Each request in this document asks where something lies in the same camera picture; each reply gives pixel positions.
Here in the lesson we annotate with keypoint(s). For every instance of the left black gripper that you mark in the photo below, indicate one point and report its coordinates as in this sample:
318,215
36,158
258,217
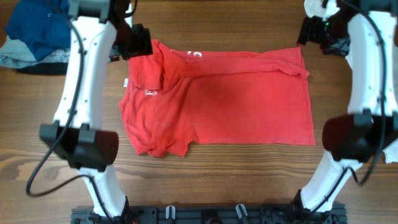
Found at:
143,46

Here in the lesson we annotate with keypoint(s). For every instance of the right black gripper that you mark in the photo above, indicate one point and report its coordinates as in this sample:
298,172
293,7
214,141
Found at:
308,33

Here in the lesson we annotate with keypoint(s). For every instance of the red soccer t-shirt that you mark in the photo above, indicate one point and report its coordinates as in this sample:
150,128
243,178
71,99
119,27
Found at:
174,98

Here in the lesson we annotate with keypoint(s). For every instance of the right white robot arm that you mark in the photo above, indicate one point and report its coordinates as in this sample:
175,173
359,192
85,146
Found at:
363,33

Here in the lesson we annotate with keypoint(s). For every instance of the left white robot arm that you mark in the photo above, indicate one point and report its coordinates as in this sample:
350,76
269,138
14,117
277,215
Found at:
101,32

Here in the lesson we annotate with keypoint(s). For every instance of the white crumpled cloth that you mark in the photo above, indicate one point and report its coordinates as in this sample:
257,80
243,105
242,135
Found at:
316,8

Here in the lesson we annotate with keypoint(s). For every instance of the blue polo shirt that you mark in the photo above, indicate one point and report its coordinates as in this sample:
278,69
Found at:
38,24

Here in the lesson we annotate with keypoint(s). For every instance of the grey folded garment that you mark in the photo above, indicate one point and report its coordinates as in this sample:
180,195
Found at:
15,54

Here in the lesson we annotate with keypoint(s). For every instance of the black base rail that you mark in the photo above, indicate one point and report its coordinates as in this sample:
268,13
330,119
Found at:
271,213

